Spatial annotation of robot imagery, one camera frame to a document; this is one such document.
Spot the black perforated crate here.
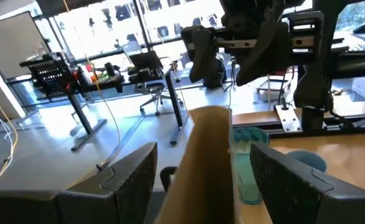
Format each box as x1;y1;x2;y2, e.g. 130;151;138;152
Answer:
19;52;78;96

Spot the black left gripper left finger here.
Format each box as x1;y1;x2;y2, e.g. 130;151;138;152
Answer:
0;141;159;224

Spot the yellow extension cable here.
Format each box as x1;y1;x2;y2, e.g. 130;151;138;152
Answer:
62;0;122;171

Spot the teal ceramic bowl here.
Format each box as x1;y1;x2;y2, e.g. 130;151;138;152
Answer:
287;150;328;174

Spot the black laptop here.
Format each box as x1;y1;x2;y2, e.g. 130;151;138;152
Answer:
121;42;165;78

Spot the thin yellow floor cable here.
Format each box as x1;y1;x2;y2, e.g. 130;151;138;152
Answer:
0;90;19;190

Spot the silver metal bracket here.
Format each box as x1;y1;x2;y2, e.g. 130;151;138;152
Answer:
275;104;303;133

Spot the office swivel chair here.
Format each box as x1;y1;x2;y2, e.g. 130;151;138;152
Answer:
134;82;184;118

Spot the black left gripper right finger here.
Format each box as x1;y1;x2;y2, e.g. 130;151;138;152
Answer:
249;142;365;224

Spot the black backpack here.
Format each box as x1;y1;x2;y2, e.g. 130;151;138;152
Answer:
202;54;228;90

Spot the Cheerios Protein cereal box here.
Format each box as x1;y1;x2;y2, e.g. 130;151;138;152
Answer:
154;105;235;224

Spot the black-legged office desk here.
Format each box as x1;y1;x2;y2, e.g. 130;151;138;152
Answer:
6;62;190;152

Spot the whiteboard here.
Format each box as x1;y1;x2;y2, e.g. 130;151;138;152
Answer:
0;11;51;80

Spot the black aluminium table frame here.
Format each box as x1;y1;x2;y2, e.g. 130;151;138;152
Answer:
232;113;365;139

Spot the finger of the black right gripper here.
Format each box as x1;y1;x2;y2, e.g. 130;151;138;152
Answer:
181;26;219;83
235;10;293;87

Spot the black bottle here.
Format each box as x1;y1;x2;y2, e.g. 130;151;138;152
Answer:
104;62;116;79

